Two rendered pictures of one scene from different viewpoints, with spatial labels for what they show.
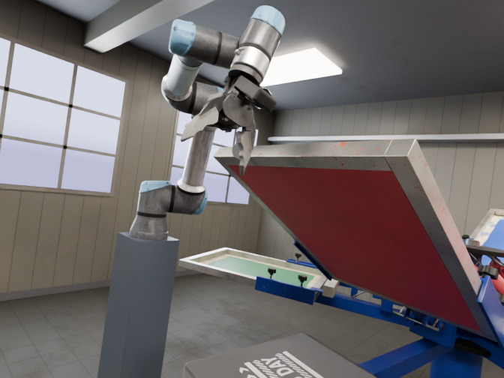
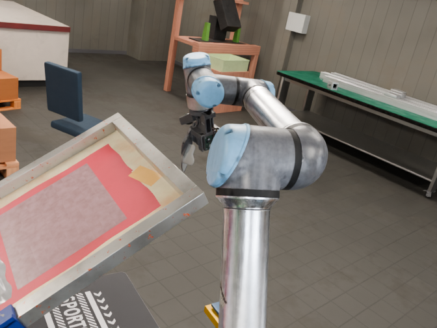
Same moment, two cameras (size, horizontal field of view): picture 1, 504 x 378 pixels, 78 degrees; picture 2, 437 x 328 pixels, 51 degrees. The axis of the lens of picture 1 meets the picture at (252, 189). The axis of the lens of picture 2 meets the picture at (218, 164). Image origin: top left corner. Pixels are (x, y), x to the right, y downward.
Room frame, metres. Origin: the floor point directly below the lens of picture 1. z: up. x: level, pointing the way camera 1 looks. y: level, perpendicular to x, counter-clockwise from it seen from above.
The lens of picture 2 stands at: (1.92, 0.16, 2.03)
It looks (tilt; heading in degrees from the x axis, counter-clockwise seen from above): 22 degrees down; 182
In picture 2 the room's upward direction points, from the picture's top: 11 degrees clockwise
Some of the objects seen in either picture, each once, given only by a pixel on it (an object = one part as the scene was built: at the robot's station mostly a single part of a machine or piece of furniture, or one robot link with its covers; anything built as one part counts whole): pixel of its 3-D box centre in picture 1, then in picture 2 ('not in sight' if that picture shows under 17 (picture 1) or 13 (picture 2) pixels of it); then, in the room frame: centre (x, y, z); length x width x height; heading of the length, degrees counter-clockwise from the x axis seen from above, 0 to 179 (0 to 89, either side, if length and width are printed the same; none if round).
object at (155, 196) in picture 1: (156, 196); not in sight; (1.27, 0.38, 1.37); 0.13 x 0.12 x 0.14; 111
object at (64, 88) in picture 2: not in sight; (83, 122); (-2.16, -1.31, 0.52); 0.61 x 0.58 x 1.05; 137
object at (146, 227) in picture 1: (150, 223); not in sight; (1.27, 0.39, 1.25); 0.15 x 0.15 x 0.10
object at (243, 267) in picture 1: (285, 260); not in sight; (1.85, -0.25, 1.05); 1.08 x 0.61 x 0.23; 68
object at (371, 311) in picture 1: (330, 298); not in sight; (1.74, -0.52, 0.90); 1.24 x 0.06 x 0.06; 68
